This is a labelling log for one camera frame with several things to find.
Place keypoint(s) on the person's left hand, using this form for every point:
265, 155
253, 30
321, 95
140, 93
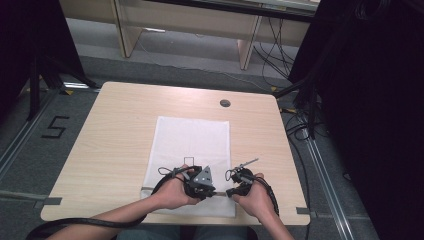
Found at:
173, 193

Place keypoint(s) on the black metal stand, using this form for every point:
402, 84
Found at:
312, 110
34, 86

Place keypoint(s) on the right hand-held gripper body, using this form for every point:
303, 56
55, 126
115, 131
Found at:
242, 176

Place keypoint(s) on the metal floor rail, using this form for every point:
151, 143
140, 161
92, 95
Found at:
328, 186
23, 133

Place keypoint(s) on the person's right hand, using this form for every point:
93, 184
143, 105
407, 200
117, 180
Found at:
258, 200

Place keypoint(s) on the grey tape strip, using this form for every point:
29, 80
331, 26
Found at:
40, 199
305, 211

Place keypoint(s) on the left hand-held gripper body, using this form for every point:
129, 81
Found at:
201, 178

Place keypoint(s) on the white cloth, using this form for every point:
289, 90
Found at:
191, 140

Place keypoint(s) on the black curtain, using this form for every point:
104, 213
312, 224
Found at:
30, 40
373, 100

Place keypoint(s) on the light wooden desk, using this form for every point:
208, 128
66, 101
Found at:
186, 25

